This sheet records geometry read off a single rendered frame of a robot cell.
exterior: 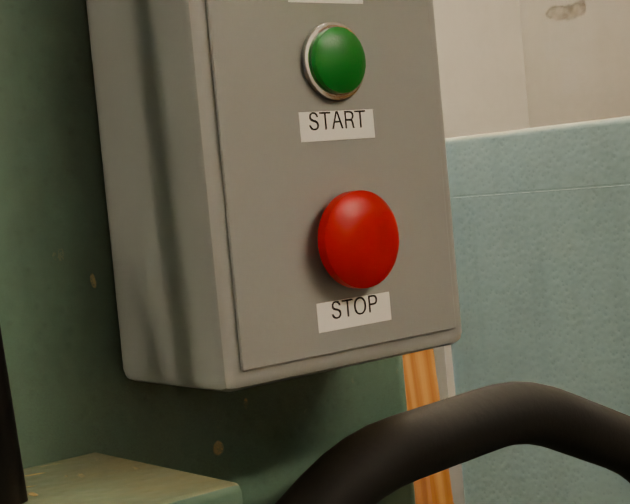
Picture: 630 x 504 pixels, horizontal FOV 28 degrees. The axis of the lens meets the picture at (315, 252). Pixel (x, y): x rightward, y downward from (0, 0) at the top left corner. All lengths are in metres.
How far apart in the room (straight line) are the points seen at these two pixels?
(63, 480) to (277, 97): 0.13
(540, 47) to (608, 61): 0.19
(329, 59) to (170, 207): 0.07
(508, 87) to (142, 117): 2.51
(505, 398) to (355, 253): 0.12
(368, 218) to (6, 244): 0.11
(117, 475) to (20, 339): 0.06
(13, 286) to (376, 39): 0.14
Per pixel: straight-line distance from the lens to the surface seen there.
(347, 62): 0.39
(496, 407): 0.46
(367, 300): 0.39
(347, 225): 0.38
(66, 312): 0.40
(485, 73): 2.83
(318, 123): 0.38
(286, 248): 0.37
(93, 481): 0.37
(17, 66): 0.40
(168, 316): 0.38
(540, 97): 2.91
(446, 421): 0.45
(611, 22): 2.80
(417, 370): 2.38
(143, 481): 0.36
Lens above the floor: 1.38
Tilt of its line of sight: 3 degrees down
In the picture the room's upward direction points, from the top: 5 degrees counter-clockwise
